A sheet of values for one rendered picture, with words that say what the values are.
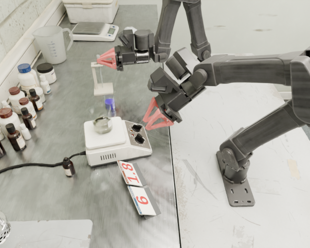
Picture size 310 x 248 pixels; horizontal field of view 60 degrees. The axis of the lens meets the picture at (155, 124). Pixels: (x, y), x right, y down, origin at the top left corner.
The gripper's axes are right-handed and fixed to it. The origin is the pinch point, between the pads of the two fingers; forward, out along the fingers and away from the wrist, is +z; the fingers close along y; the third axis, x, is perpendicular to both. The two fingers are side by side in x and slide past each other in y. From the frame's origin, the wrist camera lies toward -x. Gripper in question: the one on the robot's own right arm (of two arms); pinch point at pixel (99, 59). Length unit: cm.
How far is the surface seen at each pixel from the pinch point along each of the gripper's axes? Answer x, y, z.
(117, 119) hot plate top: 5.3, 31.0, -5.1
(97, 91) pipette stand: 13.3, 2.0, 2.8
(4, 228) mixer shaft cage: -3, 69, 17
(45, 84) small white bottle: 9.0, -0.3, 23.1
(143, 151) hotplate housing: 10.8, 41.4, -12.3
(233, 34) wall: 40, -100, -103
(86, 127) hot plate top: 5.2, 33.4, 4.5
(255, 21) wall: 30, -98, -117
